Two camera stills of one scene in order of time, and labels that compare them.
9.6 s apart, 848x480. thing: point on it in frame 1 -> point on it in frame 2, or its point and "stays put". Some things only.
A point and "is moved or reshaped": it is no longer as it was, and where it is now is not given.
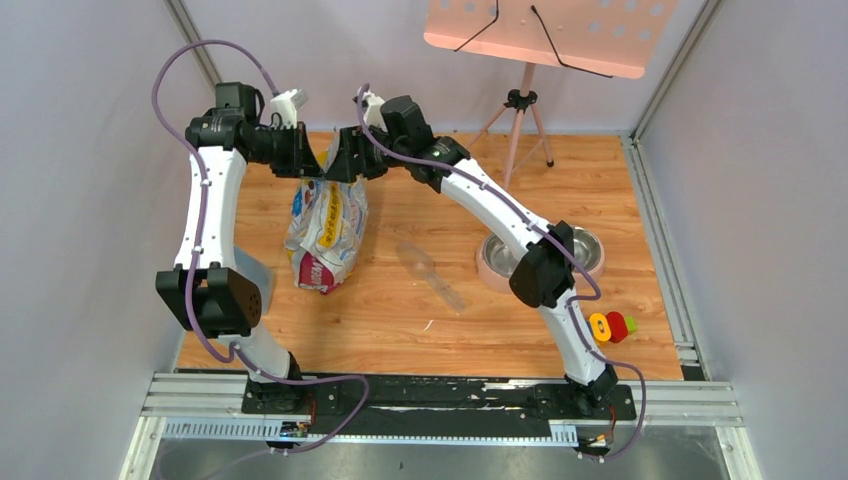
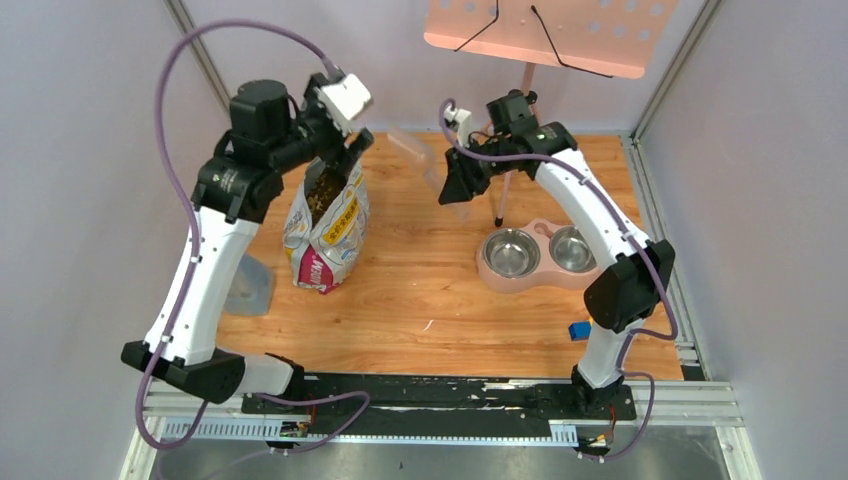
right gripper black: (349, 165) -> (461, 183)
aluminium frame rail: (211, 406) stays put
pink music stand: (612, 38) stays put
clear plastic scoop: (422, 266) is moved or reshaped
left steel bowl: (498, 256) stays put
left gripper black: (291, 152) -> (340, 143)
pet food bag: (326, 228) stays put
